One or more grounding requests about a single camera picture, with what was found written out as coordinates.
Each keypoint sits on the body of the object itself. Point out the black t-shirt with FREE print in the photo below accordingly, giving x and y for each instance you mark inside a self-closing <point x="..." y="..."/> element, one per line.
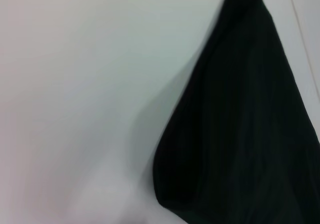
<point x="237" y="121"/>

